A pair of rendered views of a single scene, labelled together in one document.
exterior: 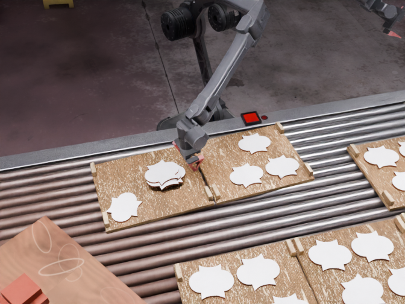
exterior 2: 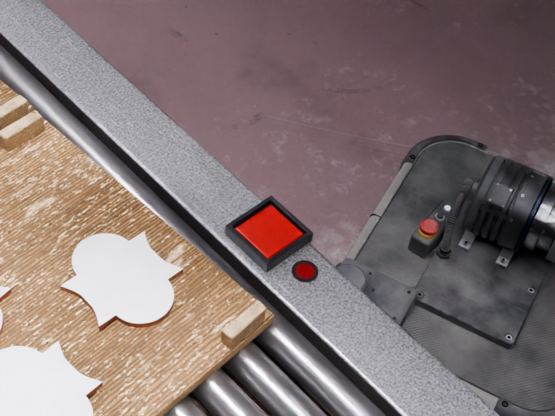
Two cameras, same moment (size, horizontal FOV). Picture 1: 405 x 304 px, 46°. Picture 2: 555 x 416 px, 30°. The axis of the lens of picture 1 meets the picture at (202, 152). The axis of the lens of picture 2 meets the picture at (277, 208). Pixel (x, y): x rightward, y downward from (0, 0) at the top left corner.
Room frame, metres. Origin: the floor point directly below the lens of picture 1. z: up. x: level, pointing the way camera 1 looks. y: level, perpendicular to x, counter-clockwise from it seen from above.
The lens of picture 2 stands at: (1.26, -0.86, 1.92)
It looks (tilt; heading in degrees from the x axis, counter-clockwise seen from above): 51 degrees down; 56
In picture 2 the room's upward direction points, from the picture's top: 8 degrees clockwise
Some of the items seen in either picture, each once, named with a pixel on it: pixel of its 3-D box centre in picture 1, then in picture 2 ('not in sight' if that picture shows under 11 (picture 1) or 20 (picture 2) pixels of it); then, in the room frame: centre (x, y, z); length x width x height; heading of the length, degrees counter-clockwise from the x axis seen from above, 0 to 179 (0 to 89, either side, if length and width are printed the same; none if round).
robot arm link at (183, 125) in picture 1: (185, 129); not in sight; (1.31, 0.06, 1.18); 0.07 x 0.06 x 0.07; 35
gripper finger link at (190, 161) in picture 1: (192, 160); not in sight; (1.29, 0.04, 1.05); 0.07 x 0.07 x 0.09; 28
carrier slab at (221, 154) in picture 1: (249, 161); (36, 296); (1.41, -0.19, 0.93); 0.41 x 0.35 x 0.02; 108
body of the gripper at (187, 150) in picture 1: (186, 141); not in sight; (1.32, 0.06, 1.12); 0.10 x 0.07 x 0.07; 28
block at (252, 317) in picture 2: (279, 127); (244, 324); (1.59, -0.34, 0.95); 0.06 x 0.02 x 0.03; 18
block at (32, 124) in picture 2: not in sight; (21, 130); (1.47, 0.03, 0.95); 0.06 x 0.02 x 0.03; 18
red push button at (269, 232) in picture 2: (251, 118); (268, 234); (1.69, -0.22, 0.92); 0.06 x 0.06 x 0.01; 15
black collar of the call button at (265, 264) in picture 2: (251, 118); (268, 233); (1.69, -0.22, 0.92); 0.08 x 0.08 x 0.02; 15
